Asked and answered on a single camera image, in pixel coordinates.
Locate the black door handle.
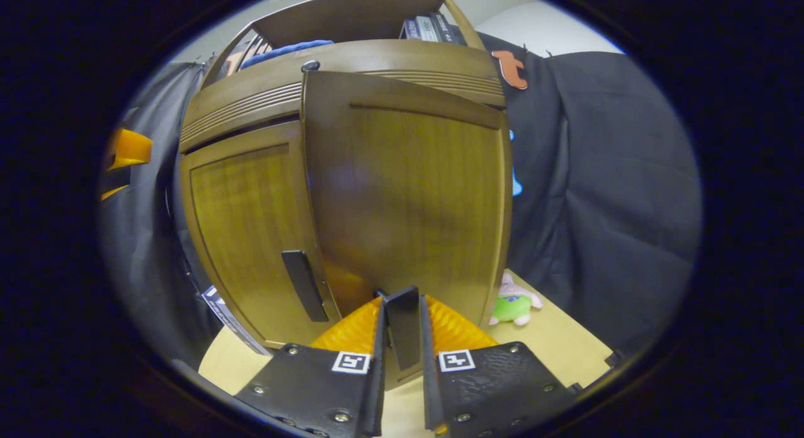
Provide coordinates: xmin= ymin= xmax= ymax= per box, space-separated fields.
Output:
xmin=376 ymin=286 xmax=423 ymax=371
xmin=281 ymin=249 xmax=330 ymax=323

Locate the dark printed board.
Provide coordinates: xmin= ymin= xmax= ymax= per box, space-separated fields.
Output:
xmin=201 ymin=286 xmax=271 ymax=356

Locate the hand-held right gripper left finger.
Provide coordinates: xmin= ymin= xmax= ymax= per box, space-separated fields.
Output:
xmin=234 ymin=297 xmax=387 ymax=438

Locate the black backdrop cloth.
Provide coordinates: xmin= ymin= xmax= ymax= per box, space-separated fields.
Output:
xmin=99 ymin=33 xmax=703 ymax=370

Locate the blue folded towel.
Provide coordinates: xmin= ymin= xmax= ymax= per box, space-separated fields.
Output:
xmin=240 ymin=40 xmax=335 ymax=70

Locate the wooden double-door shoe cabinet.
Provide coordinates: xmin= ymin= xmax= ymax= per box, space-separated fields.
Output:
xmin=177 ymin=0 xmax=513 ymax=391

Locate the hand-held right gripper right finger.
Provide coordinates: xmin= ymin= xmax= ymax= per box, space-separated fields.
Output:
xmin=420 ymin=295 xmax=579 ymax=437

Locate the pink and green plush toy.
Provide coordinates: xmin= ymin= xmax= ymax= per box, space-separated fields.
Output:
xmin=489 ymin=271 xmax=544 ymax=327

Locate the wooden ribbed drawer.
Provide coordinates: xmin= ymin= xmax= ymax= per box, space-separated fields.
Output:
xmin=179 ymin=39 xmax=507 ymax=155

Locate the light grey book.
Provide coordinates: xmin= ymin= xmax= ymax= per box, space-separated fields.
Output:
xmin=415 ymin=15 xmax=442 ymax=43

